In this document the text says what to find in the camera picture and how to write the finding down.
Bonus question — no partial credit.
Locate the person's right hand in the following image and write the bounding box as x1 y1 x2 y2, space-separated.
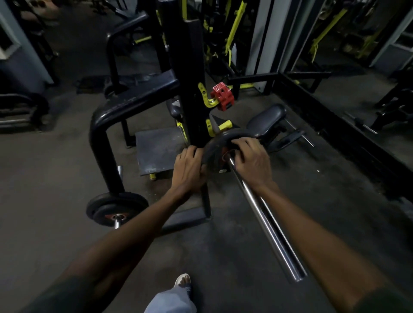
231 137 274 191

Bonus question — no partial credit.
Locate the person's left hand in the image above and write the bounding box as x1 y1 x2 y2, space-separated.
170 145 208 196

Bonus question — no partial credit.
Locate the black rubber weight plate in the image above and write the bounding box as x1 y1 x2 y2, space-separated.
202 128 259 176

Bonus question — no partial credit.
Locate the person's right forearm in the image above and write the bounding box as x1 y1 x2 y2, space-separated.
255 182 392 313

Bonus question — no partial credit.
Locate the person's left forearm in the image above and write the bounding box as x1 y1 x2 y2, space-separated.
48 189 191 313

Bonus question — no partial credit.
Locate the grey metal foot plate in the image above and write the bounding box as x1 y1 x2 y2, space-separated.
135 127 189 176

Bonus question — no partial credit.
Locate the black padded seat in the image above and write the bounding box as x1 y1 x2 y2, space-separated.
246 103 306 153

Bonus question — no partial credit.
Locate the yellow lever hook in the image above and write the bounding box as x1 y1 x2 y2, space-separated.
197 82 220 108

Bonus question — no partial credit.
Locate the red barbell collar clamp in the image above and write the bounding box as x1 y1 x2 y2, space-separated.
211 82 235 112

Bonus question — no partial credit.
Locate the chrome barbell bar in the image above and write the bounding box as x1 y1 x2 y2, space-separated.
225 153 308 284

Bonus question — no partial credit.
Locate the large black weight plate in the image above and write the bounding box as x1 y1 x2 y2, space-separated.
86 192 149 227

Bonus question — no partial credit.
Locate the white pillar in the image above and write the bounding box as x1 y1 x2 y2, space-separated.
245 0 305 92

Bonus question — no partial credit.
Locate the thin steel bar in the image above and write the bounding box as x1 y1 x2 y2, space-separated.
343 111 379 135

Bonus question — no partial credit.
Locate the person's blue jeans leg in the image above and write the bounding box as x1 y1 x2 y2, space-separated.
144 285 198 313

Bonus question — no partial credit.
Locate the dark equipment rack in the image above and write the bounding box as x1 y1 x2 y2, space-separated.
0 93 50 131

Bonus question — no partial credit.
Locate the black gym machine frame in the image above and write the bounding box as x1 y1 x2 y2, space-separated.
89 0 213 234

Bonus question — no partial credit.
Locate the black floor frame rail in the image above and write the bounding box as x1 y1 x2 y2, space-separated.
226 71 413 202

